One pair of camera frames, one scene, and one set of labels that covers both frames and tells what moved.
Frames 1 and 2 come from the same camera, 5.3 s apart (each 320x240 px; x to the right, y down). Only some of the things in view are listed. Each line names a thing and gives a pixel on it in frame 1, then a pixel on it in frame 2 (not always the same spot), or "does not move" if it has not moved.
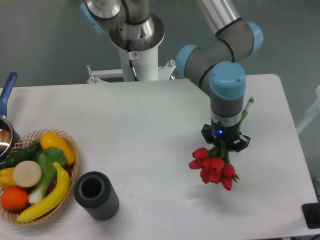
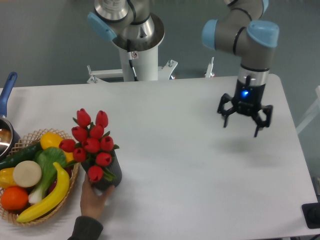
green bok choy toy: x=46 y=157 does not move
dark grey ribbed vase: x=93 y=191 to x=105 y=184
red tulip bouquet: x=214 y=165 to x=91 y=144
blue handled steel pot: x=8 y=138 does not move
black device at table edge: x=311 y=215 does not move
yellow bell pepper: x=50 y=140 does not move
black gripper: x=219 y=132 to x=247 y=101
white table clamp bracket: x=164 y=73 does not move
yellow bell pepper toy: x=6 y=178 does not move
